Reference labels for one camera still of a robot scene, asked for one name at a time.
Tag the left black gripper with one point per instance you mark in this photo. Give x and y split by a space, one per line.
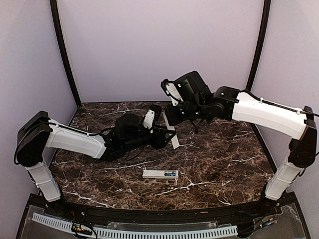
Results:
160 141

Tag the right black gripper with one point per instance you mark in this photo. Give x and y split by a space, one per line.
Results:
173 119

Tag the white battery cover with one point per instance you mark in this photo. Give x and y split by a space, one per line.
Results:
174 140

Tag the white remote control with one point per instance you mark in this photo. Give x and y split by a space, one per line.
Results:
158 174

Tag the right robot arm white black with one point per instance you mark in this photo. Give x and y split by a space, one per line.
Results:
191 99

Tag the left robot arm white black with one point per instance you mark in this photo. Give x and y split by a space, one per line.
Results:
129 133

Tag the black front rail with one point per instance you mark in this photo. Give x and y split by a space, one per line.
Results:
241 213

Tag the white slotted cable duct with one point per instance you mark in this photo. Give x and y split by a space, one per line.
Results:
138 231

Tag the right black frame post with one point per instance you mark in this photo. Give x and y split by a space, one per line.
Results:
259 44

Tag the black frame post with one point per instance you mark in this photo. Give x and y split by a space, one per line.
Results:
63 51
259 44

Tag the left black frame post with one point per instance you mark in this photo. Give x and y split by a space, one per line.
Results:
63 51

